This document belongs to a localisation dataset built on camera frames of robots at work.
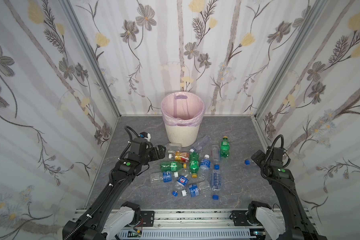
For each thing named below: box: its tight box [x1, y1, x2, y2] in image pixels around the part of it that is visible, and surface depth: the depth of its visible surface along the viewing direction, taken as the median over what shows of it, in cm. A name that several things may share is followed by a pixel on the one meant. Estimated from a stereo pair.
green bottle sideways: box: [160, 161, 187, 172], surface depth 90 cm
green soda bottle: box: [220, 136, 231, 159], surface depth 100 cm
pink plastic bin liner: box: [161, 91, 206, 127], surface depth 95 cm
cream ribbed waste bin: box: [164, 123, 201, 148], surface depth 93 cm
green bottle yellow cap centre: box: [189, 151, 200, 179], surface depth 90 cm
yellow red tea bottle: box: [174, 151, 190, 163], surface depth 93 cm
